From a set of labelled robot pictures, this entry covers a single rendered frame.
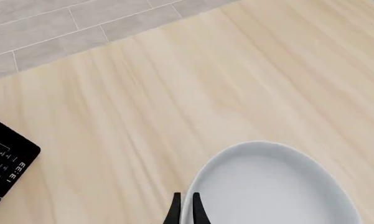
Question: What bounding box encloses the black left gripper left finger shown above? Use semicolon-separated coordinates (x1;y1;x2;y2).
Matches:
162;192;182;224

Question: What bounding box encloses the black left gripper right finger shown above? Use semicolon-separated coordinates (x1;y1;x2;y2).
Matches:
192;192;212;224

